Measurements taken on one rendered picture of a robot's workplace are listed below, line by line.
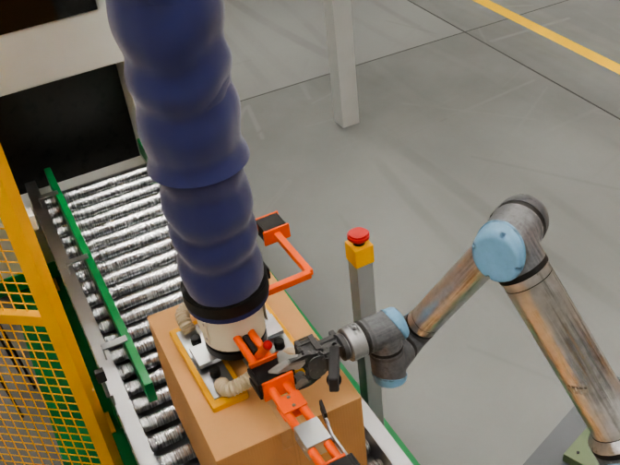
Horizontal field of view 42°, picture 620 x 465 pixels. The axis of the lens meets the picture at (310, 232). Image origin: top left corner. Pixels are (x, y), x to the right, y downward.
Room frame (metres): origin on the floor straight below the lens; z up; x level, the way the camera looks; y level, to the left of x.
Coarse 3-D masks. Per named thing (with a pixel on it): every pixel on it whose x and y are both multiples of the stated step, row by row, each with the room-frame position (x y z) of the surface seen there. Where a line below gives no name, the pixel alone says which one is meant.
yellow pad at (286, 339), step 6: (270, 312) 1.73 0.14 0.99; (276, 318) 1.70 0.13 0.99; (282, 324) 1.67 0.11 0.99; (282, 336) 1.62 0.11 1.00; (288, 336) 1.62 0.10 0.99; (276, 342) 1.57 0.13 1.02; (282, 342) 1.57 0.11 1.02; (288, 342) 1.59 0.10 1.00; (276, 348) 1.57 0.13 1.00; (282, 348) 1.57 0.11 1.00
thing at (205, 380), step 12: (180, 336) 1.67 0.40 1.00; (192, 336) 1.64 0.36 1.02; (180, 348) 1.63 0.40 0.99; (192, 360) 1.57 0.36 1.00; (192, 372) 1.53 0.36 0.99; (204, 372) 1.52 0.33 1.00; (216, 372) 1.49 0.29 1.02; (228, 372) 1.51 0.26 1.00; (204, 384) 1.48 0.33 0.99; (204, 396) 1.45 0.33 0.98; (216, 396) 1.43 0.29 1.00; (240, 396) 1.43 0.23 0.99; (216, 408) 1.40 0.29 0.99
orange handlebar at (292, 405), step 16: (304, 272) 1.74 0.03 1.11; (272, 288) 1.69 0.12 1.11; (240, 336) 1.52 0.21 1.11; (256, 336) 1.51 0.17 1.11; (288, 384) 1.33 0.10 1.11; (288, 400) 1.28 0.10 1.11; (304, 400) 1.27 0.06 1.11; (288, 416) 1.24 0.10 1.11; (304, 416) 1.24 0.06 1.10; (336, 448) 1.13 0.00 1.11
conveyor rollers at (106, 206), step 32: (64, 192) 3.24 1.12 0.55; (96, 192) 3.20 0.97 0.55; (128, 192) 3.16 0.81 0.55; (64, 224) 3.02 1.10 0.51; (96, 224) 2.98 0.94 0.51; (128, 224) 2.95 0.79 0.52; (160, 224) 2.91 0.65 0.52; (96, 256) 2.71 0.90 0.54; (128, 256) 2.68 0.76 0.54; (160, 256) 2.64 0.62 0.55; (96, 288) 2.52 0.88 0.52; (128, 288) 2.48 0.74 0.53; (160, 288) 2.45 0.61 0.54; (96, 320) 2.34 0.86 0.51; (128, 320) 2.29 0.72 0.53; (128, 384) 1.95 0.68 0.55; (160, 416) 1.79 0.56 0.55; (160, 448) 1.68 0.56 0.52; (192, 448) 1.64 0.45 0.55
